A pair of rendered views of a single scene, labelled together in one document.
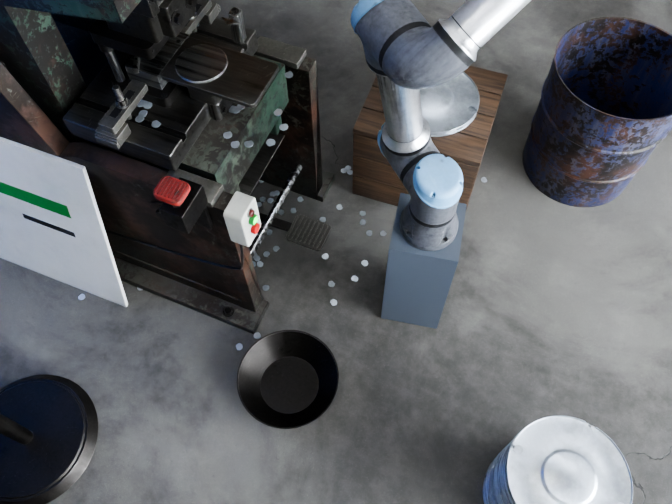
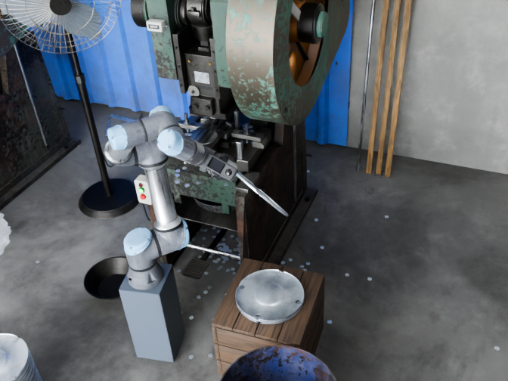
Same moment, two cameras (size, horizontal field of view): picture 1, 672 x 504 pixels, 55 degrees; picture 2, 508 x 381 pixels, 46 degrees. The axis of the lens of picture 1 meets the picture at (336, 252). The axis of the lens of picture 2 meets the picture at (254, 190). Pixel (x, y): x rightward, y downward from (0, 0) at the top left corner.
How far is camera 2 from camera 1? 251 cm
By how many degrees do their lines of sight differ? 58
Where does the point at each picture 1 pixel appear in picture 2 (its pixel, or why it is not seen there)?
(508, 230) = not seen: outside the picture
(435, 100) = (264, 295)
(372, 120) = (251, 267)
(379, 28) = not seen: hidden behind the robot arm
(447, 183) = (130, 240)
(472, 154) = (219, 319)
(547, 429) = (21, 355)
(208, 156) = (171, 163)
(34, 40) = not seen: hidden behind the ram
